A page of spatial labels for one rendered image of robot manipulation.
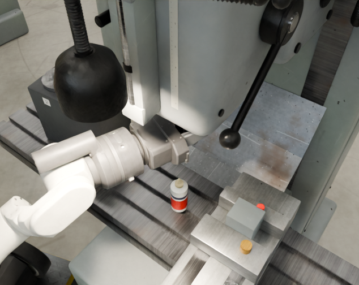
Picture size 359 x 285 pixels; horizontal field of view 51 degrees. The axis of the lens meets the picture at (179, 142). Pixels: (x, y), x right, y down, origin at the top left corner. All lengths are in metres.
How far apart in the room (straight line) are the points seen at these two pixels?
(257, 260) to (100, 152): 0.36
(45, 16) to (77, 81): 3.33
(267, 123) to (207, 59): 0.61
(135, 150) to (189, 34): 0.24
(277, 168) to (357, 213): 1.21
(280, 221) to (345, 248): 1.29
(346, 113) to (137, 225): 0.56
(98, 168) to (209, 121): 0.20
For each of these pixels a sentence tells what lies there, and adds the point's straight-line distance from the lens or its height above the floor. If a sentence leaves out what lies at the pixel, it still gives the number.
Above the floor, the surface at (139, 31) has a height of 1.49.
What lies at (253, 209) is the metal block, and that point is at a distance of 0.77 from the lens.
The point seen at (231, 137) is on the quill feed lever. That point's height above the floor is 1.34.
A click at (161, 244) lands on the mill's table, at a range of 0.88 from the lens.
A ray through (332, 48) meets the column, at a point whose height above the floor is 1.24.
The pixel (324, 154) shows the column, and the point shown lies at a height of 0.93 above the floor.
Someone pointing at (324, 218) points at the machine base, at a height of 0.20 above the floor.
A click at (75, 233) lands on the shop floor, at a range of 2.01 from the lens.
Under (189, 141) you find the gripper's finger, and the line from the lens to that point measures 0.66.
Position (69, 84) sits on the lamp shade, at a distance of 0.36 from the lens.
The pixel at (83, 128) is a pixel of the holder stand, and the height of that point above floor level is 1.05.
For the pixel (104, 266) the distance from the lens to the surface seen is 0.96.
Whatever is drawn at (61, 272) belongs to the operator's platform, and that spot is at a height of 0.40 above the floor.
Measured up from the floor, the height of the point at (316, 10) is 1.41.
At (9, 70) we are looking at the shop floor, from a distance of 3.11.
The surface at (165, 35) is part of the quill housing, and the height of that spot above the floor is 1.47.
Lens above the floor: 1.71
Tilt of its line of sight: 48 degrees down
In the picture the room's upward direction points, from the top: straight up
